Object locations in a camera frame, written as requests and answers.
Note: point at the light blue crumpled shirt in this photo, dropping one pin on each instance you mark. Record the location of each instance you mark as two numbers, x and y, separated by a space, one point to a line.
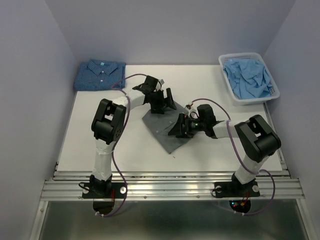
248 78

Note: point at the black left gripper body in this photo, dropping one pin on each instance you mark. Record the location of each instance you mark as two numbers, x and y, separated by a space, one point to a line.
157 101

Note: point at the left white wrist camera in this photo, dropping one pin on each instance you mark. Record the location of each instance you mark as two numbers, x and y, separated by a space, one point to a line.
159 84

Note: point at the grey long sleeve shirt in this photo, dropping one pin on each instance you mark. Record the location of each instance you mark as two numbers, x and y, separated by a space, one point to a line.
160 125

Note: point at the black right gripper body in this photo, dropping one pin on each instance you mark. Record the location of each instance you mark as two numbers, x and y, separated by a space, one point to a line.
195 125

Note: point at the aluminium mounting rail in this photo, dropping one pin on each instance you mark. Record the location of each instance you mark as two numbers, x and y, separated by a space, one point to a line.
169 185

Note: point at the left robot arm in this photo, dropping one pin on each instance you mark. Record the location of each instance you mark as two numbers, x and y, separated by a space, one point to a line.
109 123

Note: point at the white plastic laundry basket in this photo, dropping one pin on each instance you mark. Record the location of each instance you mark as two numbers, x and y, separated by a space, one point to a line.
274 91

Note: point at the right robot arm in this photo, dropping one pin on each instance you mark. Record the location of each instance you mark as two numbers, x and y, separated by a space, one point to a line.
253 141

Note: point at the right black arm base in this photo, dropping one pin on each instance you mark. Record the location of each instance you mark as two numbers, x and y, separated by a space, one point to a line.
234 189

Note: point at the folded blue checked shirt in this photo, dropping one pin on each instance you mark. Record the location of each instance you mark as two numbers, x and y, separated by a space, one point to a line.
100 75

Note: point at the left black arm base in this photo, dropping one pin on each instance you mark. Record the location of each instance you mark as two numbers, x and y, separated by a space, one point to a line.
116 190

